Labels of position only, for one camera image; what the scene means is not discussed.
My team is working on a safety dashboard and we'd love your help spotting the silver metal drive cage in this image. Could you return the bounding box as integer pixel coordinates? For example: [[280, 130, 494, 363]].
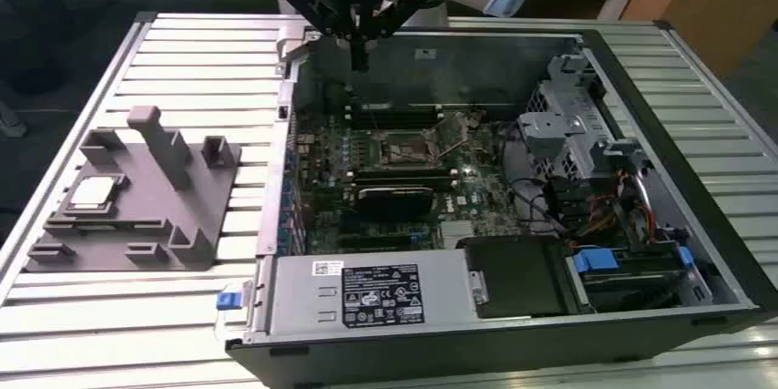
[[514, 54, 655, 180]]

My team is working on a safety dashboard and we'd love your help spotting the metal socket cover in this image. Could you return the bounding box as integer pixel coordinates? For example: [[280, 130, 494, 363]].
[[425, 113, 474, 159]]

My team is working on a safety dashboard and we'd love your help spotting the grey furniture foot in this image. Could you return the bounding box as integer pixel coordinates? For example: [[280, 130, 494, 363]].
[[0, 99, 28, 138]]

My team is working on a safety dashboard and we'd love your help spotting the blue disk carrier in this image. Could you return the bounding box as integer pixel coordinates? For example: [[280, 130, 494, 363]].
[[570, 245, 695, 280]]

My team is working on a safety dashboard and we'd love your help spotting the black graphics card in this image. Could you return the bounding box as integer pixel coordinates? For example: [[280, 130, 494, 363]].
[[351, 184, 437, 218]]

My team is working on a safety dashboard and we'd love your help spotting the black open PC case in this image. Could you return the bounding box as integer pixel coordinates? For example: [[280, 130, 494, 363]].
[[224, 19, 778, 389]]

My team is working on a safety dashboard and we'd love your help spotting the small silver heatsink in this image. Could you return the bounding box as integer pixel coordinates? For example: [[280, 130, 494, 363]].
[[439, 219, 477, 241]]

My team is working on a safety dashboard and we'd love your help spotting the black plastic shroud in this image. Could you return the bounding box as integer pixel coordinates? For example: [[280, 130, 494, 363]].
[[455, 233, 601, 320]]

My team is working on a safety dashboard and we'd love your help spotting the wooden cabinet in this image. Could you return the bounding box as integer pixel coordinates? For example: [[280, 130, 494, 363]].
[[621, 0, 778, 78]]

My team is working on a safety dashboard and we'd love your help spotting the grey parts rack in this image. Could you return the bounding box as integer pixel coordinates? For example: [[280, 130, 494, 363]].
[[23, 105, 243, 271]]

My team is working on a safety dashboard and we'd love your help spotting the silver CPU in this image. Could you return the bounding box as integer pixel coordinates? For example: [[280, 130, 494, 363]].
[[64, 175, 120, 214]]

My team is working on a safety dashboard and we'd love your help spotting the green motherboard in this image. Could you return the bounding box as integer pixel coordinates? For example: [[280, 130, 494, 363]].
[[290, 108, 527, 257]]

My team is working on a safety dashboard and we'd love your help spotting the black expansion slot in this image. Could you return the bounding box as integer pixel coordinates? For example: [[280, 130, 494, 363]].
[[336, 232, 417, 249]]

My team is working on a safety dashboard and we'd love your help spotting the blue case latch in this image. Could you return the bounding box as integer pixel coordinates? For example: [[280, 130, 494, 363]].
[[215, 289, 243, 312]]

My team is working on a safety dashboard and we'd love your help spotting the black RAM slot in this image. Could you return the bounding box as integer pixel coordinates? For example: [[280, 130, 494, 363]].
[[351, 178, 457, 186], [344, 104, 446, 112], [344, 109, 446, 118], [344, 120, 446, 130], [350, 168, 457, 176], [344, 115, 446, 124], [351, 182, 457, 190], [350, 173, 457, 180]]

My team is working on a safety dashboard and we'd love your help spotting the silver power supply unit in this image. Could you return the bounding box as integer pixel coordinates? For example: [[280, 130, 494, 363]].
[[266, 251, 482, 336]]

